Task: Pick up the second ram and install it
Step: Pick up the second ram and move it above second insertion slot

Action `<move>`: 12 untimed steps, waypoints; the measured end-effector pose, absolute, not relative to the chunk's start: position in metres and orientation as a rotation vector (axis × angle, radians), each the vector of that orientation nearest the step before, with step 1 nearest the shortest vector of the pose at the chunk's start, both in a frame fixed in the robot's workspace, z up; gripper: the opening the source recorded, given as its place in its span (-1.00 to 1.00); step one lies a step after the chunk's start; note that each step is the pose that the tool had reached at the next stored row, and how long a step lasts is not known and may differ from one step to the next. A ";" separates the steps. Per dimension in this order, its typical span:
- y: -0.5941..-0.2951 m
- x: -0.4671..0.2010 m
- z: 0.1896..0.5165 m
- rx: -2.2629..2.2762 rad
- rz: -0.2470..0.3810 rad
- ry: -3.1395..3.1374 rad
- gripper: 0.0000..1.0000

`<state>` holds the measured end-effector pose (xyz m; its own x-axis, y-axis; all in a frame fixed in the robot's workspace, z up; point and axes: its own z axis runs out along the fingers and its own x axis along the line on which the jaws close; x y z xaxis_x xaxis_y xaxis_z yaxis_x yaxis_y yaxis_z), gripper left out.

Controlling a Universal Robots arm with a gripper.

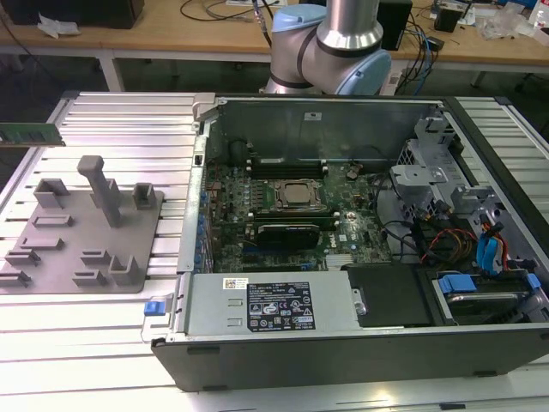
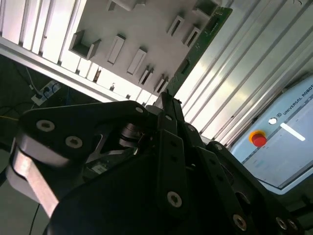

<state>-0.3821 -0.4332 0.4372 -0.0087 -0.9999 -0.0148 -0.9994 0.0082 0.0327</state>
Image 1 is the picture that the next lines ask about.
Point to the green RAM stick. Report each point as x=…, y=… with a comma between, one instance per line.
x=30, y=134

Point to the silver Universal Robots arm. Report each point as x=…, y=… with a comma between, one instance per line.
x=343, y=38

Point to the black RAM slot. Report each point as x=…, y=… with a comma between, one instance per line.
x=287, y=173
x=287, y=162

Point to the CPU socket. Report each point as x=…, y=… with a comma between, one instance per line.
x=281, y=199

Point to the silver CPU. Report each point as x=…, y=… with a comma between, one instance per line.
x=298, y=192

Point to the black graphics card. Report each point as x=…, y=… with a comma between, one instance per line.
x=287, y=236

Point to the black cylinder capacitor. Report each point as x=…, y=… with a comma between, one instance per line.
x=238, y=152

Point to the round coin battery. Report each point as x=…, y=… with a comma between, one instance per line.
x=352, y=173

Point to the green motherboard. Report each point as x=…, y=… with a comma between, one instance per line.
x=360, y=223

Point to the silver chipset heatsink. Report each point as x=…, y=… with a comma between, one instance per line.
x=356, y=261

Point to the silver power supply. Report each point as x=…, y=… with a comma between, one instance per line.
x=214, y=309

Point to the gray case release latch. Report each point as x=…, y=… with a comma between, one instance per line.
x=203, y=105

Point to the gray metal drive cage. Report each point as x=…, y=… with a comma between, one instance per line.
x=416, y=176

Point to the black plastic shroud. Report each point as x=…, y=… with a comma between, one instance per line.
x=390, y=296

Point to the blue case latch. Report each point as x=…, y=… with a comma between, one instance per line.
x=154, y=309

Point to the open black PC case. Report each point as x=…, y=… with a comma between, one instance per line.
x=343, y=365

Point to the gray parts rack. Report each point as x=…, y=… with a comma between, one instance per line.
x=86, y=240

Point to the wooden desk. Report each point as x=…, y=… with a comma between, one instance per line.
x=150, y=36

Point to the hard disk in blue carrier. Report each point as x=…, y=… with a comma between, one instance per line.
x=480, y=300

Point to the small black flat device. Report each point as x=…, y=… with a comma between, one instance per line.
x=436, y=44

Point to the small black speaker box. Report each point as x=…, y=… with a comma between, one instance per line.
x=448, y=19

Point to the large black box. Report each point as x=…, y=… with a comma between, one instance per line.
x=73, y=13

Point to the crumpled white paper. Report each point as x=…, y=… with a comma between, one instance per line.
x=58, y=25

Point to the clear plastic bags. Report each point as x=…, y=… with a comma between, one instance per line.
x=506, y=26

